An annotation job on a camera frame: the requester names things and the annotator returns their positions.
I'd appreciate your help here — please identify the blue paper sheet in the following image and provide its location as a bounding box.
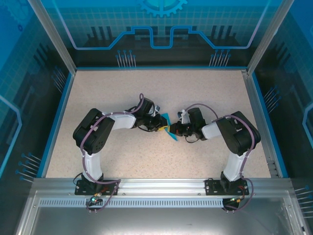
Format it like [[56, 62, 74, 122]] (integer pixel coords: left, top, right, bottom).
[[160, 112, 179, 142]]

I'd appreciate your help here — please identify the blue table border strip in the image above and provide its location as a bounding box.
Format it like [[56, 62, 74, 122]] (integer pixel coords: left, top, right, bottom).
[[251, 72, 289, 178], [40, 72, 75, 178]]

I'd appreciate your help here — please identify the grey metal tray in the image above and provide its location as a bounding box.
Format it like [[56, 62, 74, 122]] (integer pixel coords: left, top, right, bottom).
[[15, 191, 308, 235]]

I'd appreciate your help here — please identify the blue printed gear panel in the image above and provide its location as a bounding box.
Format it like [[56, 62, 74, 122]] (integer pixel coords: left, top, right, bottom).
[[46, 0, 276, 68]]

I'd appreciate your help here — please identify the blue printed side panel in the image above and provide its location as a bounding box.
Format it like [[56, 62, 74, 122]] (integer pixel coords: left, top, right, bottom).
[[253, 0, 313, 235], [0, 0, 74, 235]]

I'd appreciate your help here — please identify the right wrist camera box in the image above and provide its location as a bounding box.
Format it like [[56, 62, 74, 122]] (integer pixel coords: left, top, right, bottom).
[[177, 110, 191, 125]]

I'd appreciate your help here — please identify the aluminium mounting rail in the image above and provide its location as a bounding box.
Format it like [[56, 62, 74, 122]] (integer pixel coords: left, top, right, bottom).
[[33, 178, 293, 196]]

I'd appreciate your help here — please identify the aluminium side rail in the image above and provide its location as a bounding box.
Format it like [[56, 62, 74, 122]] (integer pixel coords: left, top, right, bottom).
[[241, 70, 281, 178]]

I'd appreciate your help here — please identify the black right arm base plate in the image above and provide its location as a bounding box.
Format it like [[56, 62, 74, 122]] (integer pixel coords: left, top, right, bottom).
[[204, 178, 250, 196]]

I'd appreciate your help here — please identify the slotted grey cable duct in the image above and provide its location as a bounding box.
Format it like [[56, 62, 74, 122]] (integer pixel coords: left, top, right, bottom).
[[39, 198, 230, 207]]

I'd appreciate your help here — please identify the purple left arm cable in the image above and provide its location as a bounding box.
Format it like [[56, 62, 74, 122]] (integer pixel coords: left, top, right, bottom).
[[80, 93, 122, 213]]

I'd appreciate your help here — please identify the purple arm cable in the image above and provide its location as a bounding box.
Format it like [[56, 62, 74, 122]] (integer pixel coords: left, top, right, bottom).
[[184, 103, 255, 213], [80, 93, 122, 213]]

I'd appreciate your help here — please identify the lit cable connector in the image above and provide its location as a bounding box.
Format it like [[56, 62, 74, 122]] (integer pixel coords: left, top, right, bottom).
[[89, 192, 103, 204], [228, 195, 246, 204]]

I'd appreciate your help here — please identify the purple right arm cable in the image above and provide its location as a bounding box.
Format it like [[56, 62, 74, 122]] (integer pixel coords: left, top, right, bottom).
[[184, 103, 255, 213]]

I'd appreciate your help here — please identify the aluminium frame post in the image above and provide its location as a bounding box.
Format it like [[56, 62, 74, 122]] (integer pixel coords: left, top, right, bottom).
[[246, 0, 295, 74], [27, 0, 78, 74]]

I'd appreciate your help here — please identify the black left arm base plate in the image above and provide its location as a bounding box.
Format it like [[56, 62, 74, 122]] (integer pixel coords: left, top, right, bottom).
[[74, 179, 120, 196]]

